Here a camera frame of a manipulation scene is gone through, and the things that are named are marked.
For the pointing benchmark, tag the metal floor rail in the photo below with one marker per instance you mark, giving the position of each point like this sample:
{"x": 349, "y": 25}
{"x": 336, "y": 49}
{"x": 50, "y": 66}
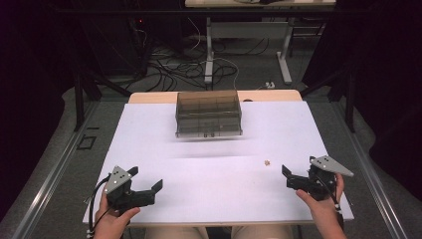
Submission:
{"x": 49, "y": 179}
{"x": 368, "y": 172}

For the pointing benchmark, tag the person's right hand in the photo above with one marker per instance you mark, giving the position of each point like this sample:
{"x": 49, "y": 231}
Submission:
{"x": 323, "y": 207}

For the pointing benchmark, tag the person's left hand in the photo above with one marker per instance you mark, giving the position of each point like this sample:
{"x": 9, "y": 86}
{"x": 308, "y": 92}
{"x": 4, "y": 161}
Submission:
{"x": 112, "y": 224}

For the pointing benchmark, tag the white background desk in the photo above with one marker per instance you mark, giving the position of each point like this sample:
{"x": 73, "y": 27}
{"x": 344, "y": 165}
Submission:
{"x": 249, "y": 30}

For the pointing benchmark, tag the small tan object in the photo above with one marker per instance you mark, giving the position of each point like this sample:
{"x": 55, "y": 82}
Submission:
{"x": 267, "y": 162}

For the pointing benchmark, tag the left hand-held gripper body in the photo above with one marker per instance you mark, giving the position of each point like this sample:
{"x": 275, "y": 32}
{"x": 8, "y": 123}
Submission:
{"x": 127, "y": 197}

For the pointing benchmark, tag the black floor hatch frame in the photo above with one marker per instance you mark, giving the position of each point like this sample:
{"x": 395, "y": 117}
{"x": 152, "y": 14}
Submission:
{"x": 87, "y": 142}

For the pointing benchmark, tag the wooden table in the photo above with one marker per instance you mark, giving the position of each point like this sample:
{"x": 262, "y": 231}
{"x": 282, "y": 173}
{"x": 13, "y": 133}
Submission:
{"x": 156, "y": 97}

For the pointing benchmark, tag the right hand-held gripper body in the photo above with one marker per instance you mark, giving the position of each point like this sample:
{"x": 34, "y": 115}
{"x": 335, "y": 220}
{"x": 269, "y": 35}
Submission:
{"x": 320, "y": 182}

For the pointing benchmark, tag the black metal stand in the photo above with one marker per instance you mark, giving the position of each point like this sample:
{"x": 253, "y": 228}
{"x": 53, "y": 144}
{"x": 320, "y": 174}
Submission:
{"x": 81, "y": 96}
{"x": 346, "y": 93}

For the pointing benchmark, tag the white board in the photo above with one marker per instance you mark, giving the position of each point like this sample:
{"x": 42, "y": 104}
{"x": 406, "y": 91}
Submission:
{"x": 215, "y": 172}

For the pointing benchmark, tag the white power plug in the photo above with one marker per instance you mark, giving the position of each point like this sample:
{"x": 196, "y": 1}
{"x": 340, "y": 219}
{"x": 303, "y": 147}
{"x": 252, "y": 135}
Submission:
{"x": 270, "y": 85}

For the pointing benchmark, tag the transparent grey drawer organizer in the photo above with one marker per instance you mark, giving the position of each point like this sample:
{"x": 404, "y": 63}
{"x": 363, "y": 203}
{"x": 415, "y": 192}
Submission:
{"x": 208, "y": 114}

